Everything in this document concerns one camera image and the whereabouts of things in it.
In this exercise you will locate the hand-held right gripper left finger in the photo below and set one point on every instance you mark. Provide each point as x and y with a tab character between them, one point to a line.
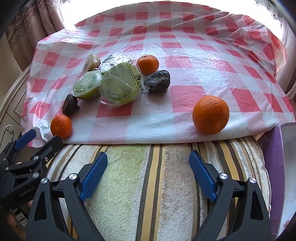
94	176

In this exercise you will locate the small mandarin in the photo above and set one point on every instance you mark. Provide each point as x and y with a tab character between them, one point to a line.
61	127
148	64

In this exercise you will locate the purple cardboard box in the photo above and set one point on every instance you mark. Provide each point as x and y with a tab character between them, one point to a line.
275	162

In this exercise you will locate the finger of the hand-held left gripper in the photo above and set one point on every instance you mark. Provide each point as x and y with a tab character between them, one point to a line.
49	150
25	139

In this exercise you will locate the cut green fruit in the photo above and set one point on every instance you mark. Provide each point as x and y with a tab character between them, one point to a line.
86	85

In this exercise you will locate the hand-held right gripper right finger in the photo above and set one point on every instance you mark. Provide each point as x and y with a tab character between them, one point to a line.
202	176

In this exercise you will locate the small dark passion fruit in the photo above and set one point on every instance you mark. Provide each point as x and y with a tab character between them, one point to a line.
70	105

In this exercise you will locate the patterned beige curtain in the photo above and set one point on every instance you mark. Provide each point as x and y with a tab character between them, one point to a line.
34	23

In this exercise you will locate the wrapped yellow brown fruit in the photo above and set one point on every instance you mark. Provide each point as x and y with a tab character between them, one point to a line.
92	62

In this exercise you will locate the person's left hand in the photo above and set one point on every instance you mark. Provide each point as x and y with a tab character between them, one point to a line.
13	226

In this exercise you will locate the red white plastic bag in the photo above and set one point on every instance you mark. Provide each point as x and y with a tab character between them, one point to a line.
185	46

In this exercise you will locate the large dark wrinkled passion fruit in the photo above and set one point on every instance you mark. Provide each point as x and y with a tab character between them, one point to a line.
158	81

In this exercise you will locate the cream wooden cabinet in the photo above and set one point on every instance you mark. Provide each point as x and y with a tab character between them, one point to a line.
11	99

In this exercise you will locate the striped towel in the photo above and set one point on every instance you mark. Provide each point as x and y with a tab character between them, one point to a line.
148	185

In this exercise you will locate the large green fruit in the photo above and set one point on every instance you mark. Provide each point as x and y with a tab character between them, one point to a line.
118	85

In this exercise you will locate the large orange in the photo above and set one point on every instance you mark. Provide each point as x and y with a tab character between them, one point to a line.
211	114

